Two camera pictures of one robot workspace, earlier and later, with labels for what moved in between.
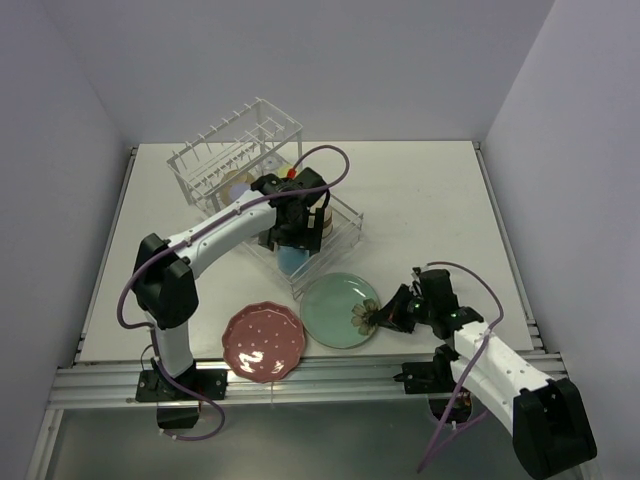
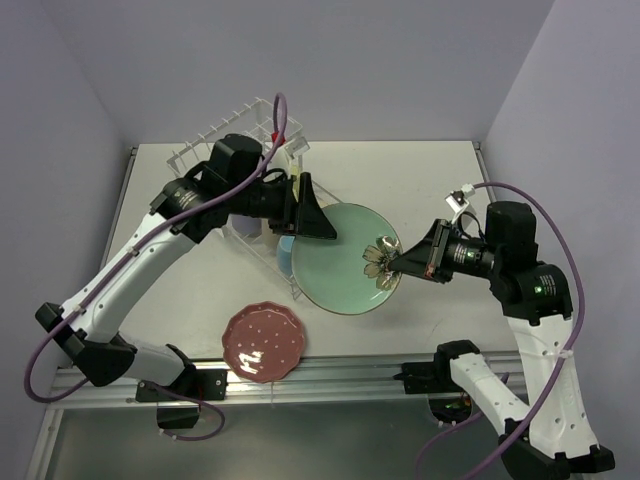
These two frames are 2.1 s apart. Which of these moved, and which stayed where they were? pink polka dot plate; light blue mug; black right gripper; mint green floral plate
Moved: black right gripper; mint green floral plate
Stayed: pink polka dot plate; light blue mug
